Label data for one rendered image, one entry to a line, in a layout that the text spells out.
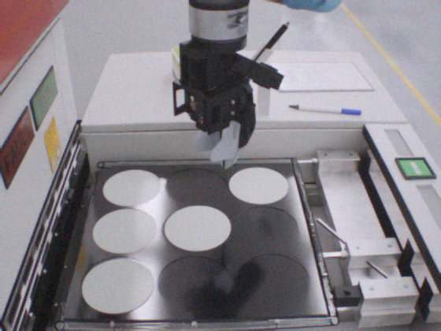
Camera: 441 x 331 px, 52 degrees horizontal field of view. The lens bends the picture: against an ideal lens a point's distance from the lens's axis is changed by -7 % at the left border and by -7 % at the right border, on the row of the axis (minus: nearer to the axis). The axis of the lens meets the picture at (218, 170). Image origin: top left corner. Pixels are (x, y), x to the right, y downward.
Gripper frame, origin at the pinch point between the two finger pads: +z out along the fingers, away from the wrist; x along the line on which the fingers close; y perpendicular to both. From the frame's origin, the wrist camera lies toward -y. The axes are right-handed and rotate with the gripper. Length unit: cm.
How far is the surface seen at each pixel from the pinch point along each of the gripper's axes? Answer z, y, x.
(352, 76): 2.7, -44.9, -6.3
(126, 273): 9.3, 20.7, 0.8
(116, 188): 9.5, 10.4, -16.4
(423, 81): 100, -275, -74
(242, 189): 9.5, -4.9, -1.5
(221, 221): 9.3, 3.4, 2.0
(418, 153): 3.4, -28.7, 18.3
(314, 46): 101, -265, -166
